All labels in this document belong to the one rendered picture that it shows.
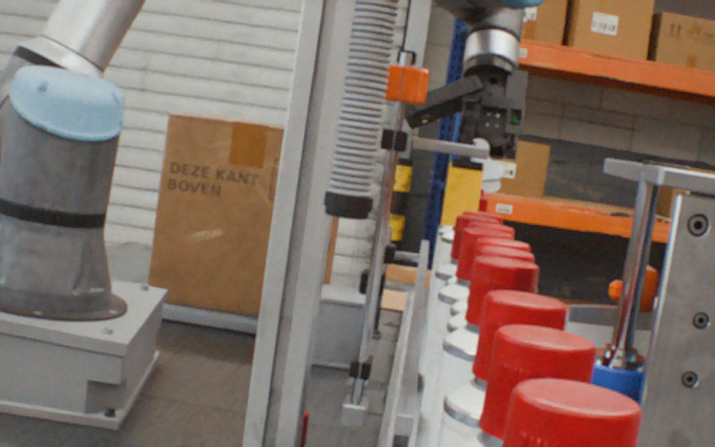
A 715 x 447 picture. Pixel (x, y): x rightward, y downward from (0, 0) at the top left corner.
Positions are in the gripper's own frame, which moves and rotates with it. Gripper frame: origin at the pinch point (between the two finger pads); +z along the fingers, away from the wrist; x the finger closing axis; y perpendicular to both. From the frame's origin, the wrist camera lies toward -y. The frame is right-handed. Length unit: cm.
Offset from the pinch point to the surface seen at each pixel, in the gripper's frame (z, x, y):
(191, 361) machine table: 27.1, -0.3, -28.9
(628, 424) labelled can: 52, -94, 4
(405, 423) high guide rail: 43, -53, -2
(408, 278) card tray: -17, 73, -7
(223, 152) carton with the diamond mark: -5.2, 6.5, -32.9
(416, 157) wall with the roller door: -197, 354, -20
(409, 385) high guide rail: 39, -47, -2
